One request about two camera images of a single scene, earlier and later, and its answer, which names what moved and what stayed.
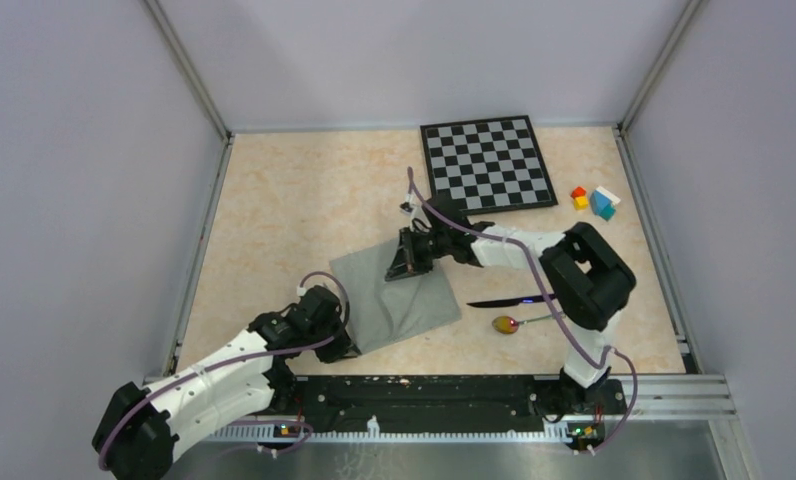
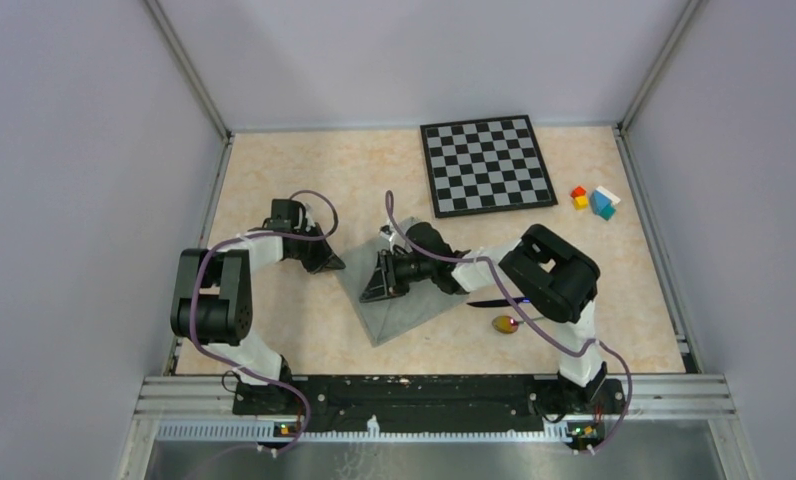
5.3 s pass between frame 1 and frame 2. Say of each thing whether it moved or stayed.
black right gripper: moved
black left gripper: moved
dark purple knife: stayed
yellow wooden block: stayed
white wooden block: stayed
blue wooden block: stayed
